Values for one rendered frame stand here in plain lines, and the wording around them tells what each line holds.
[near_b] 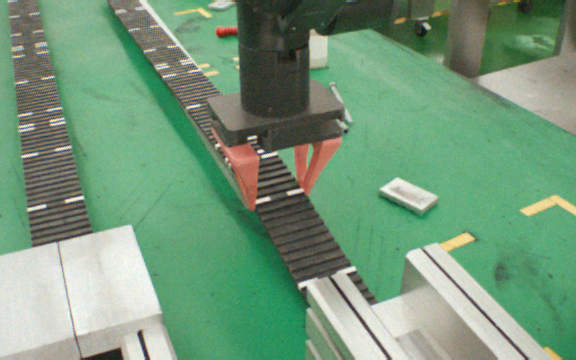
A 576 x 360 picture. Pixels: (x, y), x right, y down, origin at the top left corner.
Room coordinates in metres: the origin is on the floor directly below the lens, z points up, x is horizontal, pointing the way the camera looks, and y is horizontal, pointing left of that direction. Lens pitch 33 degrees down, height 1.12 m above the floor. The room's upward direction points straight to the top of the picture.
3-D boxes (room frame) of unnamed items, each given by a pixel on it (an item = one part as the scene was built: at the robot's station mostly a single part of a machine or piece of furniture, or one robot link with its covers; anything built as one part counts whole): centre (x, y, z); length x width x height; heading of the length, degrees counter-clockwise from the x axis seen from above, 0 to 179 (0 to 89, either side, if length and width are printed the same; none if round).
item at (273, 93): (0.46, 0.01, 0.92); 0.10 x 0.07 x 0.07; 113
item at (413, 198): (0.49, -0.12, 0.78); 0.05 x 0.03 x 0.01; 46
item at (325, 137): (0.47, 0.00, 0.85); 0.07 x 0.07 x 0.09; 23
